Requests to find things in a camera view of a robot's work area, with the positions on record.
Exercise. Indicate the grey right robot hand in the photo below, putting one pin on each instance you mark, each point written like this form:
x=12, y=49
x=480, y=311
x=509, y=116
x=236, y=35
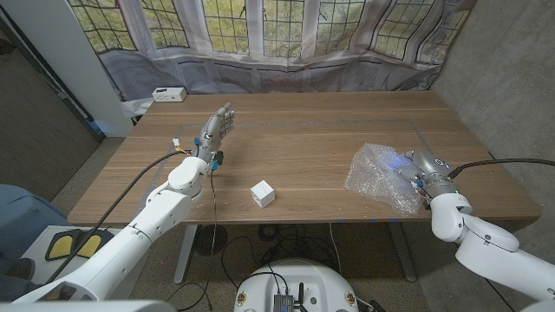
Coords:
x=433, y=173

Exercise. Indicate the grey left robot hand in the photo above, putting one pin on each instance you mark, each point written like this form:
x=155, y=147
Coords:
x=215, y=130

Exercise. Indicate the clear bubble wrap sheet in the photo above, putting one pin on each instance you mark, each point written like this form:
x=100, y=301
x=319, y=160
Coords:
x=373, y=177

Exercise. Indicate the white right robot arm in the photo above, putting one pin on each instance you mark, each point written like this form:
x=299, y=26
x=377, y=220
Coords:
x=490, y=251

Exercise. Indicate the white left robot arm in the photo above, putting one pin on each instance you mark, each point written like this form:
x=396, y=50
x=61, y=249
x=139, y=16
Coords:
x=147, y=216

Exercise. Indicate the white power outlet box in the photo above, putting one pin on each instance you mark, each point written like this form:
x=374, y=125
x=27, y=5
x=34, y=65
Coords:
x=169, y=94

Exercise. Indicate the small white box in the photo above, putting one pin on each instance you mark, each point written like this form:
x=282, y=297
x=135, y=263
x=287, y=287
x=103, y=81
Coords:
x=262, y=194

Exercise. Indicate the white table leg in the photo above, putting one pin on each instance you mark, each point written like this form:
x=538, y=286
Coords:
x=185, y=255
x=401, y=251

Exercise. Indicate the printed window backdrop cloth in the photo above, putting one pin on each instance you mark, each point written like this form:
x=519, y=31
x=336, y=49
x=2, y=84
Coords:
x=269, y=43

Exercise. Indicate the round black floor object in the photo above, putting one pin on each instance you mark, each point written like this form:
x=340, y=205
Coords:
x=219, y=240

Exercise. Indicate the white robot torso base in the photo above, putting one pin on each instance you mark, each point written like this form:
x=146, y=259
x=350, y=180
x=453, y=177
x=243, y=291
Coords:
x=299, y=277

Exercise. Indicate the yellow foot pedal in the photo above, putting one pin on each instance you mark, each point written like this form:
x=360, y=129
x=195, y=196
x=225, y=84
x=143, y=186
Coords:
x=58, y=246
x=89, y=243

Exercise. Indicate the grey electronics module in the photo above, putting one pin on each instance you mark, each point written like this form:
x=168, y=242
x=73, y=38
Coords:
x=282, y=303

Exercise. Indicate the person leg in blue jeans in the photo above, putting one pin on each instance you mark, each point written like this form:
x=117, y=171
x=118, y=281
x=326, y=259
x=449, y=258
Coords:
x=26, y=216

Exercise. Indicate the white pedal platform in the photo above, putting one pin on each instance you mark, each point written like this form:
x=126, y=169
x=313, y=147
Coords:
x=32, y=242

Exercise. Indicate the dark shoe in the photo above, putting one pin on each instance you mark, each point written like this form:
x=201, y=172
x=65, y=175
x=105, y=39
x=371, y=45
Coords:
x=19, y=268

